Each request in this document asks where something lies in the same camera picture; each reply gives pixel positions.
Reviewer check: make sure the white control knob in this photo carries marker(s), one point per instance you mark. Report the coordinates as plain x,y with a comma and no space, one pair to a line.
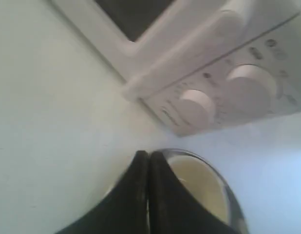
247,93
197,108

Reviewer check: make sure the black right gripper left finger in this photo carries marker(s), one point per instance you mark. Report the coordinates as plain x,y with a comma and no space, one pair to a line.
124,209

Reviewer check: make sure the white microwave oven body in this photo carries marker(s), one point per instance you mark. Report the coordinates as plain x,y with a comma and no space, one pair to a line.
271,40

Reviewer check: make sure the cream ceramic bowl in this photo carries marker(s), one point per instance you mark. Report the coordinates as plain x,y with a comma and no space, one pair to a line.
203,184

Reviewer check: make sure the lower white control knob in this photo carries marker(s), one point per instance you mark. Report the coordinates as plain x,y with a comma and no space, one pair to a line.
197,108

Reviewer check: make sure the upper white control knob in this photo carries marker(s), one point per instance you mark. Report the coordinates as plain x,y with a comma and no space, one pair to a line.
247,93

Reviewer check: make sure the round silver metal tray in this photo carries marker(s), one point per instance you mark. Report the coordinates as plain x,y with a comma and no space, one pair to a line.
237,221

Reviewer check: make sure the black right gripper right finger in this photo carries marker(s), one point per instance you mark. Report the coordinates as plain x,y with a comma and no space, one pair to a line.
172,209

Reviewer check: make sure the white microwave door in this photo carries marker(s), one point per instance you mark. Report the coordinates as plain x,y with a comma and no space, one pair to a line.
152,43

